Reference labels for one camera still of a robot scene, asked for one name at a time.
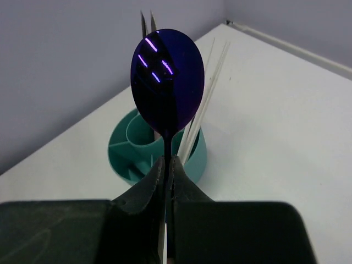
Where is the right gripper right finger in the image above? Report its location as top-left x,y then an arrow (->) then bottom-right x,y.
168,156 -> 317,263

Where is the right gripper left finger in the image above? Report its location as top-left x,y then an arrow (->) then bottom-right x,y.
1,157 -> 165,263

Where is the purple metallic spoon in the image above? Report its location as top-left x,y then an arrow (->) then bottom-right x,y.
130,29 -> 205,235

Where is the teal divided utensil holder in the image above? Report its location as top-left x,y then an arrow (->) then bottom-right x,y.
108,109 -> 207,184

